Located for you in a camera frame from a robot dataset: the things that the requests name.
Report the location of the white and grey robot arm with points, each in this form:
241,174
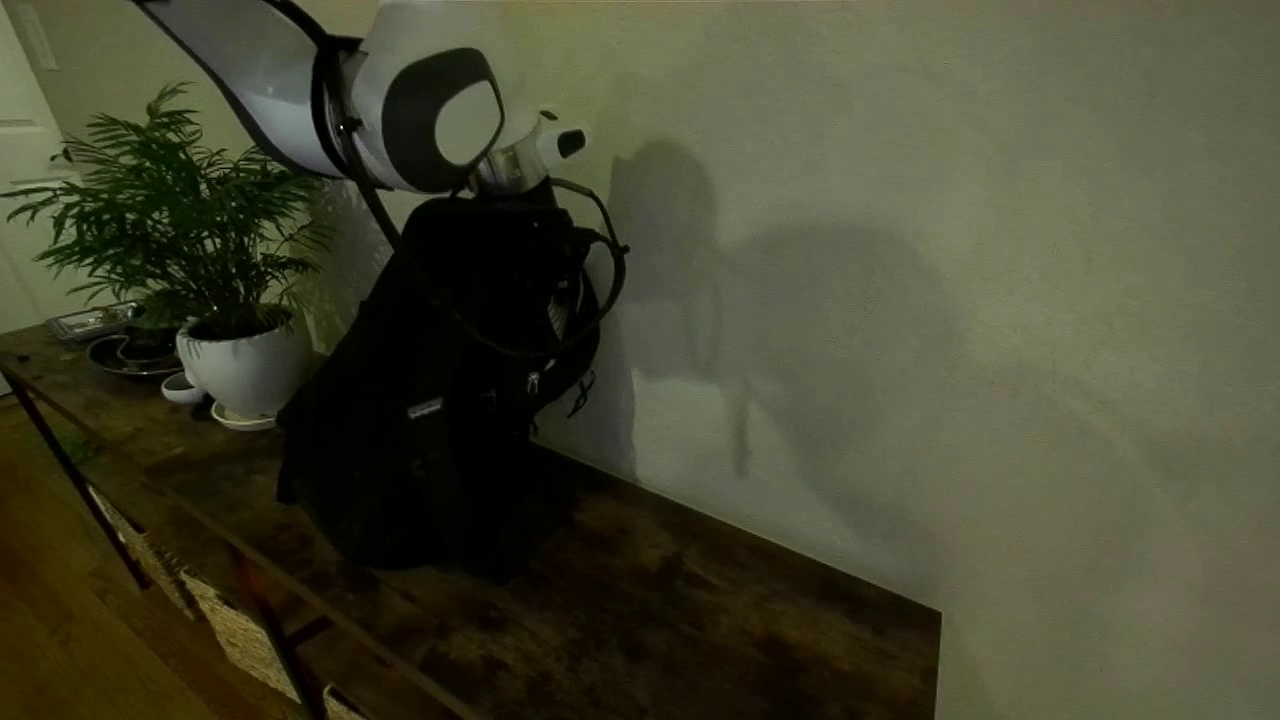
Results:
415,103

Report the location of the black backpack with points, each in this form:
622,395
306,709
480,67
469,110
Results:
410,447

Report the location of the dark wooden console table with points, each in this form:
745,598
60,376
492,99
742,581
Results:
625,608

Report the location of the white saucer under pot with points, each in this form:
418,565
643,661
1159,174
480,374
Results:
263,421

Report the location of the white plant pot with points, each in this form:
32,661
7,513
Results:
245,365

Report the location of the dark round tray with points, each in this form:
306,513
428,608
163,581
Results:
130,356

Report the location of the green potted plant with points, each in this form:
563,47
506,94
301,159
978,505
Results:
163,219

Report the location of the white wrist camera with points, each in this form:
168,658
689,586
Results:
529,149

